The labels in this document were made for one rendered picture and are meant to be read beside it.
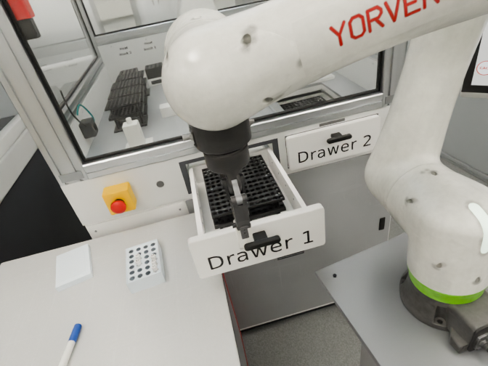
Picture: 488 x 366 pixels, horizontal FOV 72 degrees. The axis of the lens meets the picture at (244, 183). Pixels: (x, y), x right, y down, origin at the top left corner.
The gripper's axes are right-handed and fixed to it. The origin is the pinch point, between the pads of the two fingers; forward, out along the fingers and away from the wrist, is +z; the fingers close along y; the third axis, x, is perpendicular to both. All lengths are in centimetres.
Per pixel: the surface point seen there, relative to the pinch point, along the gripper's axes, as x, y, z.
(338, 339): 31, -23, 93
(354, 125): 41, -34, 1
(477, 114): 158, -106, 55
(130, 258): -28.6, -16.6, 13.6
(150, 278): -23.4, -8.7, 14.2
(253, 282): 2, -35, 59
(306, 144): 25.6, -33.7, 3.4
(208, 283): -10.4, -5.0, 17.1
